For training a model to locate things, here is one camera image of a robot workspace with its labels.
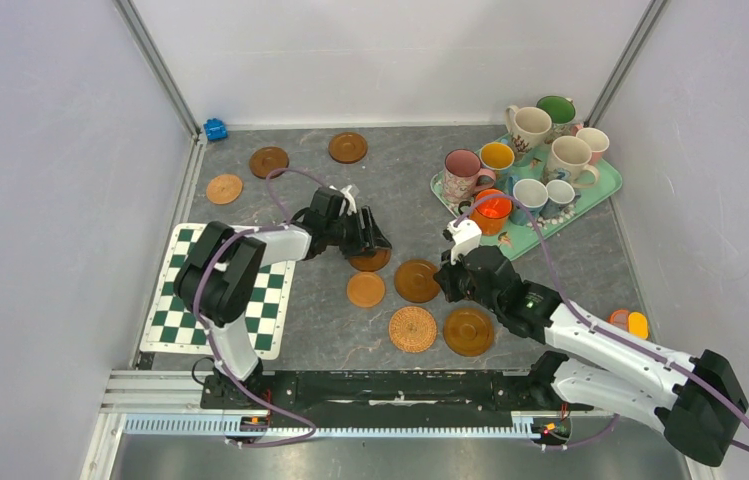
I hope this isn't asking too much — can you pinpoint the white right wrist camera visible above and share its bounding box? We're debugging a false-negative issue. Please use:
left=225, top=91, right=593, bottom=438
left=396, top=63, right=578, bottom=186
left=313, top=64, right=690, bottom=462
left=441, top=218, right=482, bottom=265

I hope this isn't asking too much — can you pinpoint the light cork coaster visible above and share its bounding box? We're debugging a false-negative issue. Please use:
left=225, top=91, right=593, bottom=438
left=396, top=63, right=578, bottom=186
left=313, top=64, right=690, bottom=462
left=206, top=174, right=243, bottom=205

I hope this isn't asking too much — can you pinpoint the blue toy block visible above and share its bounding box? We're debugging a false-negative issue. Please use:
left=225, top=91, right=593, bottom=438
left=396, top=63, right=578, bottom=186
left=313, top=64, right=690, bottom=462
left=203, top=118, right=228, bottom=142

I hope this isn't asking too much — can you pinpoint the woven rattan coaster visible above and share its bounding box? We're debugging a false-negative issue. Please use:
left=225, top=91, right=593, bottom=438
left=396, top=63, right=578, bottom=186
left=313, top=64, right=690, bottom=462
left=388, top=306, right=438, bottom=353

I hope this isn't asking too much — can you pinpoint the light orange wooden coaster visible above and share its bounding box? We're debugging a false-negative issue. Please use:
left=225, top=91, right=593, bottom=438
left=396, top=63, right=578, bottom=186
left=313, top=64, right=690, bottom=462
left=346, top=272, right=386, bottom=308

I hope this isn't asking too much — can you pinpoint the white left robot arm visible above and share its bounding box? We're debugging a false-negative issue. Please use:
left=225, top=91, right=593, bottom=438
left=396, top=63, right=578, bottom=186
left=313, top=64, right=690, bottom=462
left=174, top=185, right=392, bottom=408

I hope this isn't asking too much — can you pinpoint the pink patterned mug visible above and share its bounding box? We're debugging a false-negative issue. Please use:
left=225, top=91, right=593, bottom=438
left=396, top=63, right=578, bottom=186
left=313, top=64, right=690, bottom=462
left=442, top=149, right=496, bottom=204

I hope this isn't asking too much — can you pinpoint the orange yellow small container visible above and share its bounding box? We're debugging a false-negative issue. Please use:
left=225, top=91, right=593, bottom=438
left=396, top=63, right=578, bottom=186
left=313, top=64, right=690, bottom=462
left=609, top=309, right=650, bottom=340

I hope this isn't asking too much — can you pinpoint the brown wooden saucer coaster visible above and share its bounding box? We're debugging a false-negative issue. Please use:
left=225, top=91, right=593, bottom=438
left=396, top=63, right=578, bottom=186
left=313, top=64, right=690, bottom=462
left=394, top=259, right=441, bottom=303
left=248, top=146, right=289, bottom=179
left=348, top=249, right=391, bottom=272
left=328, top=132, right=368, bottom=164

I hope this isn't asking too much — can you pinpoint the orange mug black handle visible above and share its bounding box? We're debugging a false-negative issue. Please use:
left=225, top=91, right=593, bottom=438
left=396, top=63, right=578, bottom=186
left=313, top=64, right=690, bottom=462
left=458, top=189, right=513, bottom=236

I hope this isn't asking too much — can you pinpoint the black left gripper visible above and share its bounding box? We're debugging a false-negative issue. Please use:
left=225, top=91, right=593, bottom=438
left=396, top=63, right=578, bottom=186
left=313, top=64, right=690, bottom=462
left=326, top=207, right=392, bottom=261

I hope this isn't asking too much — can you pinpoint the small white blue mug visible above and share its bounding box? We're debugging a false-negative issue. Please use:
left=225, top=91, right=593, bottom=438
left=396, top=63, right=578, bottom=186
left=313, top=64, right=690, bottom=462
left=540, top=179, right=580, bottom=219

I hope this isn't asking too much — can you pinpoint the brown ridged wooden coaster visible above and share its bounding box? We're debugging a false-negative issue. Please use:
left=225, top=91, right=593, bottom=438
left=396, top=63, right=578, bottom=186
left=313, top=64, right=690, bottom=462
left=443, top=307, right=495, bottom=357

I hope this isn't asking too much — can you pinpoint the white floral mug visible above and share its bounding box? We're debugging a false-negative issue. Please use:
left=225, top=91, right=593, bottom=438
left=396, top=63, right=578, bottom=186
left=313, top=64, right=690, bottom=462
left=505, top=105, right=553, bottom=158

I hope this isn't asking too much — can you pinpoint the large cream mug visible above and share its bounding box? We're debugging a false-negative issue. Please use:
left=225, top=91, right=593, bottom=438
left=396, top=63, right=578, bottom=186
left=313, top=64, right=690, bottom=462
left=540, top=136, right=600, bottom=189

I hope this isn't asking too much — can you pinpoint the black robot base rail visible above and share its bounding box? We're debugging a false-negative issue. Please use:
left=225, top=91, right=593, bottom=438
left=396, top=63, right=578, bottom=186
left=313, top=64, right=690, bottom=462
left=200, top=370, right=590, bottom=433

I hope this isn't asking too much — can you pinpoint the green white chessboard mat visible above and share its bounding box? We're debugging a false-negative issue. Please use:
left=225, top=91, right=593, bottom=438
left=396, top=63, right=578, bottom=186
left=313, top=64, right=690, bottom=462
left=139, top=223, right=296, bottom=360

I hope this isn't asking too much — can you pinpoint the green inside mug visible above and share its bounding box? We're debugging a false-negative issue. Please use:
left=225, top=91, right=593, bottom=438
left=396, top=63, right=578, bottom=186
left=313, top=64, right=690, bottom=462
left=535, top=95, right=576, bottom=143

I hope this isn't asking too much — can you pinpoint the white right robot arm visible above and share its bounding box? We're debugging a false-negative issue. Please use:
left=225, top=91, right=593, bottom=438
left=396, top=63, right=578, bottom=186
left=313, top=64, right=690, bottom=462
left=433, top=246, right=748, bottom=467

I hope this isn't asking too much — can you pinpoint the blue patterned mug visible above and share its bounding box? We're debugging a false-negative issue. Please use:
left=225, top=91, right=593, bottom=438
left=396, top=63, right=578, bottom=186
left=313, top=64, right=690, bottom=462
left=505, top=177, right=548, bottom=226

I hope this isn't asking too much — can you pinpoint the mint green floral tray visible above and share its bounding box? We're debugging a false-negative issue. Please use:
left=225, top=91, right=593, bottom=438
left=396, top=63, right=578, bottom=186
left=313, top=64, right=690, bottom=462
left=430, top=134, right=624, bottom=263

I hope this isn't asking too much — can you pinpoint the yellow inside mug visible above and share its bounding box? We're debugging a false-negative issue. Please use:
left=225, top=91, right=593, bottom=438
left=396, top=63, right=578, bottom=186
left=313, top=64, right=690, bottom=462
left=479, top=142, right=515, bottom=180

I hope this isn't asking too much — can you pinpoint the pink white mug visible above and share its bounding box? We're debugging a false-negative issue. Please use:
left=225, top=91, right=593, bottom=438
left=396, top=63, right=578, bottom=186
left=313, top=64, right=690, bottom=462
left=571, top=124, right=610, bottom=165

